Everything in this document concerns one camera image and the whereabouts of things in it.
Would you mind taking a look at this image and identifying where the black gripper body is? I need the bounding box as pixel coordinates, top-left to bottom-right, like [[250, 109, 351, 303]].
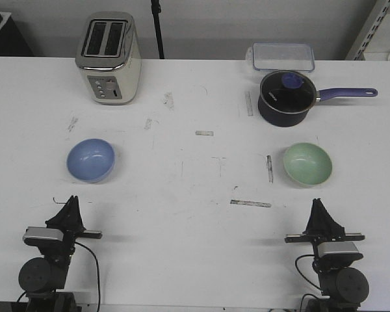
[[284, 233, 365, 260], [38, 226, 103, 260]]

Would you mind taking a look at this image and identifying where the blue bowl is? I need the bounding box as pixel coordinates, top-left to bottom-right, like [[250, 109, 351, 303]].
[[66, 138, 116, 183]]

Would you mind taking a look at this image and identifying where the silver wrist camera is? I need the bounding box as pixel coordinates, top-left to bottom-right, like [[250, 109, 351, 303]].
[[317, 241, 363, 261], [22, 227, 64, 246]]

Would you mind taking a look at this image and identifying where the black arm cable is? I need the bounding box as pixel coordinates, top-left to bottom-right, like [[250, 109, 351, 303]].
[[294, 254, 326, 309], [16, 194, 101, 309]]

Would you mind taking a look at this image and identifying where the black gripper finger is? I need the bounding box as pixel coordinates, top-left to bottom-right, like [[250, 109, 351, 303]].
[[318, 198, 345, 235], [45, 196, 74, 228], [303, 198, 319, 235], [73, 196, 85, 231]]

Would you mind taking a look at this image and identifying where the white slotted shelf upright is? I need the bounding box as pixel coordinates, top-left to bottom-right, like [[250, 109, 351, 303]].
[[344, 1, 390, 61]]

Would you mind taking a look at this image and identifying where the clear plastic food container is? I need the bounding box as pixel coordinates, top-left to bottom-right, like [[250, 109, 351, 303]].
[[245, 42, 315, 72]]

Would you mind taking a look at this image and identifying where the black tripod pole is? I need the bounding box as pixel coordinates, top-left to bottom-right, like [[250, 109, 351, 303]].
[[150, 0, 165, 59]]

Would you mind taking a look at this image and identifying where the silver two-slot toaster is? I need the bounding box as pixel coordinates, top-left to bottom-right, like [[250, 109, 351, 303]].
[[75, 11, 142, 105]]

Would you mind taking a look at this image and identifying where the blue saucepan with handle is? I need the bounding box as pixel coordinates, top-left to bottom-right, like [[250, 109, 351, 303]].
[[257, 70, 378, 127]]

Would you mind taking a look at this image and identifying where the glass lid with blue knob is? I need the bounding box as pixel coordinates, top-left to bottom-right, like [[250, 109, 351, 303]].
[[261, 70, 317, 114]]

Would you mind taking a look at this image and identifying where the green bowl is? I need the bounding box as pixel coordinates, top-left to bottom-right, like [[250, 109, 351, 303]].
[[283, 142, 333, 187]]

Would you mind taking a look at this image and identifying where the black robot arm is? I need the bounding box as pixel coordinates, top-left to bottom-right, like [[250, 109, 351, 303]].
[[284, 198, 369, 311], [18, 195, 102, 311]]

